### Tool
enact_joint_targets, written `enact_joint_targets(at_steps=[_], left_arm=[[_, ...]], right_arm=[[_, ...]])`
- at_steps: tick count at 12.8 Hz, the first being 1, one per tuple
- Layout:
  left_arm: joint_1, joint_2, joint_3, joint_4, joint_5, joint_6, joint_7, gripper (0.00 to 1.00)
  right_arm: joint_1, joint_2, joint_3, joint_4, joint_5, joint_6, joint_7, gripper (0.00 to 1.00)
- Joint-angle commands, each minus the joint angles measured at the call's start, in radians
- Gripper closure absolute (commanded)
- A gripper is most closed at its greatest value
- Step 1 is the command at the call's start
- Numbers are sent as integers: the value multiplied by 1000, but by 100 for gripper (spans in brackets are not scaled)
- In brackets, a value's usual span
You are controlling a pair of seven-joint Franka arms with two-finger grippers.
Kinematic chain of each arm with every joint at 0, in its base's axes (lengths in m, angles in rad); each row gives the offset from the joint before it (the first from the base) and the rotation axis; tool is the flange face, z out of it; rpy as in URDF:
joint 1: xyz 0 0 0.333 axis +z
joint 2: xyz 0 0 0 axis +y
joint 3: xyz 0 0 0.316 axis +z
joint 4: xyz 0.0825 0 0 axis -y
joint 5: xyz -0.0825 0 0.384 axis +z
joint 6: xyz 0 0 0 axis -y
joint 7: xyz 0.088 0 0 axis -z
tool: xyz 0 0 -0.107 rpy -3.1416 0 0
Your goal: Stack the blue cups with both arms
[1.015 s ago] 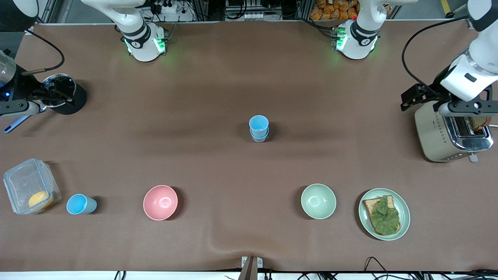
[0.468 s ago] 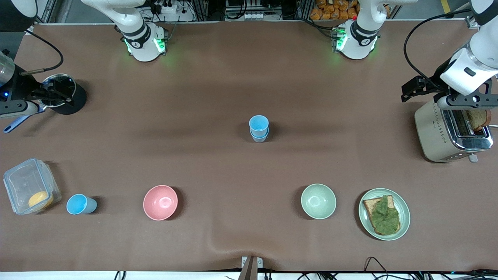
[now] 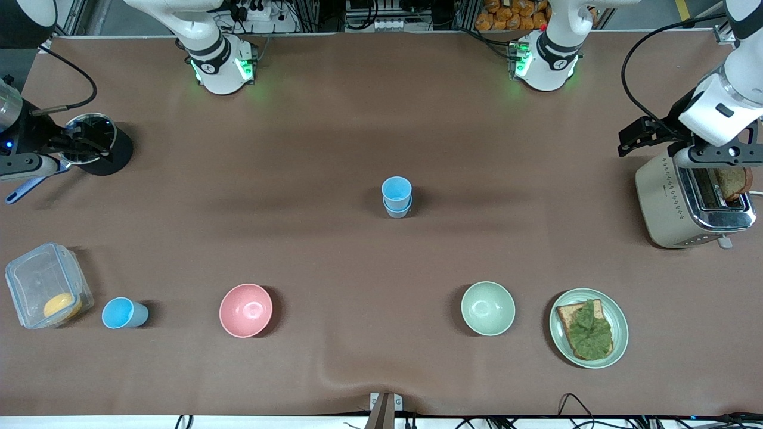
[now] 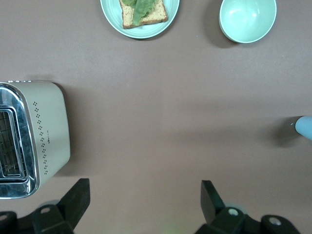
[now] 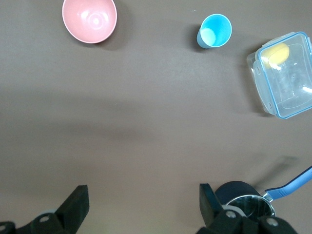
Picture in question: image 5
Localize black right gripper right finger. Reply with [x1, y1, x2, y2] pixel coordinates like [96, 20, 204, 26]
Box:
[196, 183, 298, 234]

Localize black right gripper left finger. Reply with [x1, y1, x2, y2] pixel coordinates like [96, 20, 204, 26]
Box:
[0, 184, 90, 234]

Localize yellow round food piece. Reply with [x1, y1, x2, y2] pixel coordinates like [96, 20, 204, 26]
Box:
[260, 43, 291, 69]

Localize clear plastic container blue seal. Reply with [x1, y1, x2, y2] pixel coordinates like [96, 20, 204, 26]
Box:
[246, 31, 312, 120]

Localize blue plastic cup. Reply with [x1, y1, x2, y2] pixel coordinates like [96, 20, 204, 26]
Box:
[196, 14, 233, 49]

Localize dark saucepan with blue handle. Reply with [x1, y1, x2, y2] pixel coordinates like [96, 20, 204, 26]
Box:
[214, 165, 312, 224]

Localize pink bowl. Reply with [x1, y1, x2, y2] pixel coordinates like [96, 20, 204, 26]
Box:
[61, 0, 118, 44]

